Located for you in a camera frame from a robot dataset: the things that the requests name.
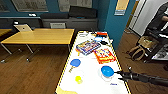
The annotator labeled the large framed interior window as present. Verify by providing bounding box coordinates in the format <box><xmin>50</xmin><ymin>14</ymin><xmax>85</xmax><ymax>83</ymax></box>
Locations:
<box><xmin>57</xmin><ymin>0</ymin><xmax>94</xmax><ymax>13</ymax></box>

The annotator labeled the yellow game table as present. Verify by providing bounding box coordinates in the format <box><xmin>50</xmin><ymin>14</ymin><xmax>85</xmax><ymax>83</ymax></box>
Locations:
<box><xmin>54</xmin><ymin>30</ymin><xmax>133</xmax><ymax>94</ymax></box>

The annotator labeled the blue plastic bowl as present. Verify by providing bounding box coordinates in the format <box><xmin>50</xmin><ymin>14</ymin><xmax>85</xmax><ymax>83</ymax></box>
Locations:
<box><xmin>100</xmin><ymin>65</ymin><xmax>115</xmax><ymax>79</ymax></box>
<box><xmin>93</xmin><ymin>36</ymin><xmax>104</xmax><ymax>43</ymax></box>

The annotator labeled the orange red bowl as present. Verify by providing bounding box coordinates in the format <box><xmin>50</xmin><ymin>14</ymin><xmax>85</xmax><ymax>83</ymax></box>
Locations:
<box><xmin>95</xmin><ymin>31</ymin><xmax>108</xmax><ymax>38</ymax></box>

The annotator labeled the yellow wall sign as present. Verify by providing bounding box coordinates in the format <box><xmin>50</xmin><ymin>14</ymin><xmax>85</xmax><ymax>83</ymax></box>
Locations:
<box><xmin>114</xmin><ymin>0</ymin><xmax>130</xmax><ymax>16</ymax></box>

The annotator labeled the dark grey bench sofa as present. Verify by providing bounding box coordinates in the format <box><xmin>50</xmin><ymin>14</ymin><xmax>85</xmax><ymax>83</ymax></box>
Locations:
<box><xmin>0</xmin><ymin>5</ymin><xmax>99</xmax><ymax>30</ymax></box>

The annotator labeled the small orange game piece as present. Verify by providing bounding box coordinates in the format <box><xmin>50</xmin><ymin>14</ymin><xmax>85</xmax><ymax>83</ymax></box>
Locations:
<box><xmin>75</xmin><ymin>49</ymin><xmax>81</xmax><ymax>57</ymax></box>

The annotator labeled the brown black backpack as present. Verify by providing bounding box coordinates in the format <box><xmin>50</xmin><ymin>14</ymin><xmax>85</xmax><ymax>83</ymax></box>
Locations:
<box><xmin>126</xmin><ymin>44</ymin><xmax>146</xmax><ymax>62</ymax></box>

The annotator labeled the white open laptop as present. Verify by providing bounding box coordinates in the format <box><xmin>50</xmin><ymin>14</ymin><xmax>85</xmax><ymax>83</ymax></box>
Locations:
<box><xmin>13</xmin><ymin>23</ymin><xmax>34</xmax><ymax>33</ymax></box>

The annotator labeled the open cardboard box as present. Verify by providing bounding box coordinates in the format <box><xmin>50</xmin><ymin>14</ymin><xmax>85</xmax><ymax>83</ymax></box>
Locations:
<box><xmin>138</xmin><ymin>35</ymin><xmax>158</xmax><ymax>50</ymax></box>

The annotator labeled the colourful board game box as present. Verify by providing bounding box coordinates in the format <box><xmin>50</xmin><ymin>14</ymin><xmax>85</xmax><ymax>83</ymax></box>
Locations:
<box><xmin>75</xmin><ymin>39</ymin><xmax>102</xmax><ymax>55</ymax></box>

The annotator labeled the pile of white items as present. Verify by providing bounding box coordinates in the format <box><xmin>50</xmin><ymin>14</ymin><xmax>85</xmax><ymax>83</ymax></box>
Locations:
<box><xmin>77</xmin><ymin>31</ymin><xmax>93</xmax><ymax>39</ymax></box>

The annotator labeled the black wheeled cart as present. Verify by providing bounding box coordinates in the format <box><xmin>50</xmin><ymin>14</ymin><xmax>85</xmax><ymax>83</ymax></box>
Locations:
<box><xmin>143</xmin><ymin>28</ymin><xmax>168</xmax><ymax>64</ymax></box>

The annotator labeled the long wooden table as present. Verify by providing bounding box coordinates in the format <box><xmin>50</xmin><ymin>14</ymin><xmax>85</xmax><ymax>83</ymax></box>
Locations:
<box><xmin>0</xmin><ymin>28</ymin><xmax>75</xmax><ymax>54</ymax></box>

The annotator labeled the small black object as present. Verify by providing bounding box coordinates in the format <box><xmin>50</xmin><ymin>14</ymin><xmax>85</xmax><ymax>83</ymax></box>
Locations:
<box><xmin>100</xmin><ymin>40</ymin><xmax>111</xmax><ymax>46</ymax></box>

